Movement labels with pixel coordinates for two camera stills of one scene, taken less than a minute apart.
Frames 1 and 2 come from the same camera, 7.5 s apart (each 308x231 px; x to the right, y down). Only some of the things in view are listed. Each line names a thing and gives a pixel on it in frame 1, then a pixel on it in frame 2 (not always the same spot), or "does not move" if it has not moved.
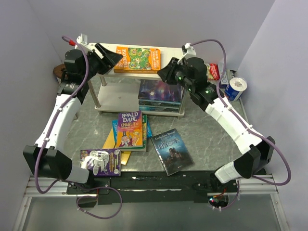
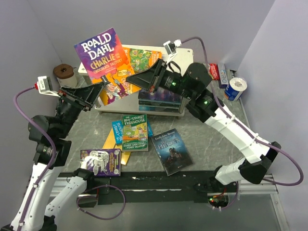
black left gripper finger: [164, 72] -> [148, 77]
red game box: [212, 71] does not move
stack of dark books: [156, 95] does not move
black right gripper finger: [171, 79] -> [144, 83]
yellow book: [110, 144] does not move
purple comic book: [101, 162] does not move
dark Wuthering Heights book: [173, 154] does not move
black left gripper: [109, 59] -> [84, 97]
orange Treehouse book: [138, 59] does not move
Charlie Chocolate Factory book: [129, 130] -> [106, 56]
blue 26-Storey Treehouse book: [115, 127] does not move
